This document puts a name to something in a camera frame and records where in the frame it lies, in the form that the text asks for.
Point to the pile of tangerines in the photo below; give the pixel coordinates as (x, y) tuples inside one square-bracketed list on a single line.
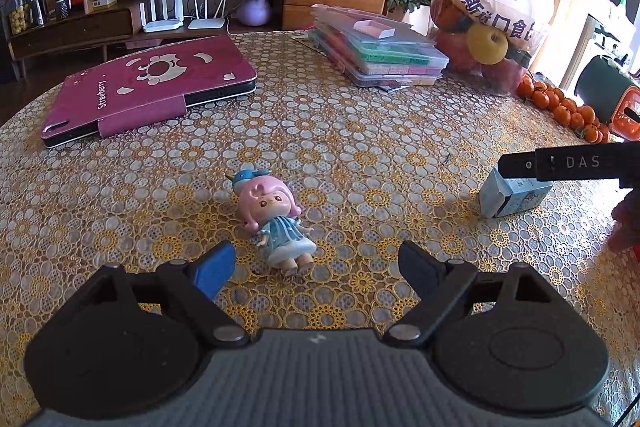
[(565, 109)]

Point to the pink-haired doll figurine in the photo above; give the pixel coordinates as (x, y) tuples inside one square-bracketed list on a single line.
[(272, 212)]

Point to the green orange retro box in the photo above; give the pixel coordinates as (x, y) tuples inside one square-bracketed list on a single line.
[(607, 92)]

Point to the lace-covered desktop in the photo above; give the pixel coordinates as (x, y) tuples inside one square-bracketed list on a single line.
[(375, 147)]

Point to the stack of clear organiser boxes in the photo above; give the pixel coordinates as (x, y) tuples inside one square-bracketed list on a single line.
[(390, 57)]

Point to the yellow pear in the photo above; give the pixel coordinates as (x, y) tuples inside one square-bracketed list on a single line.
[(487, 43)]

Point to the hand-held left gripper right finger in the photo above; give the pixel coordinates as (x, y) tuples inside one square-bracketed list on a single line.
[(420, 267)]

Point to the small pink tray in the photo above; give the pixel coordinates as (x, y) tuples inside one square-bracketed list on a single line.
[(373, 28)]

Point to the small white router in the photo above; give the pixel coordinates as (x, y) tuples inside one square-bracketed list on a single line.
[(207, 23)]

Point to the large white router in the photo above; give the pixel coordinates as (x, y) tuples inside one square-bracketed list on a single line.
[(161, 22)]

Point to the maroon tablet case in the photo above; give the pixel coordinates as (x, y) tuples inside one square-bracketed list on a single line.
[(150, 82)]

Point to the person's right hand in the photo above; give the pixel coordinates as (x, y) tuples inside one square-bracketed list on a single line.
[(627, 222)]

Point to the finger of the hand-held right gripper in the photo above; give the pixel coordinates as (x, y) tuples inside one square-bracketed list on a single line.
[(517, 167)]

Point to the purple kettlebell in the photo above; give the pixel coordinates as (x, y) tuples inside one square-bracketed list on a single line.
[(254, 9)]

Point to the jar of yellow balls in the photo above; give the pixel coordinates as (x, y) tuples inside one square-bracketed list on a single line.
[(19, 14)]

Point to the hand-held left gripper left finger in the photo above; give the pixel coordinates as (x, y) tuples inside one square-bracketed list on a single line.
[(215, 267)]

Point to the red apple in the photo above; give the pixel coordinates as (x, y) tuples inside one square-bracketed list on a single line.
[(455, 52), (502, 76)]

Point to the light blue small box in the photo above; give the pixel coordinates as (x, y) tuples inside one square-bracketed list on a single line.
[(515, 199)]

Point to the small white yellow box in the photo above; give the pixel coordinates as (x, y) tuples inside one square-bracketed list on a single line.
[(100, 4)]

